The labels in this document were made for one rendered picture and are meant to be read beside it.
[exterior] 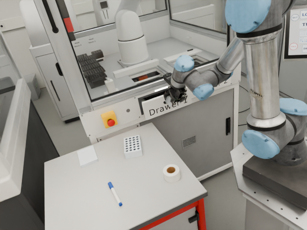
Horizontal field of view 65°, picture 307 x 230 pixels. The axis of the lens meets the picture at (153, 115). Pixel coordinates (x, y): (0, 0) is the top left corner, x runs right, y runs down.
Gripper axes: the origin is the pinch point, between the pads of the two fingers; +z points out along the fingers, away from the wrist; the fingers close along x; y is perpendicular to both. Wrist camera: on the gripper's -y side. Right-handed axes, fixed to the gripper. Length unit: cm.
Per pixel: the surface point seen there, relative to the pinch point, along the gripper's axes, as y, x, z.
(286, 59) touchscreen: 4, 70, -8
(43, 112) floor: -147, -102, 213
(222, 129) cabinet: 16, 41, 44
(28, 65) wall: -255, -109, 233
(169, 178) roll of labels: 38.1, -20.8, -11.2
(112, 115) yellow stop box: -5.0, -31.1, 4.5
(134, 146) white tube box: 15.6, -26.9, 3.9
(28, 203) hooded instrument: 19, -83, 16
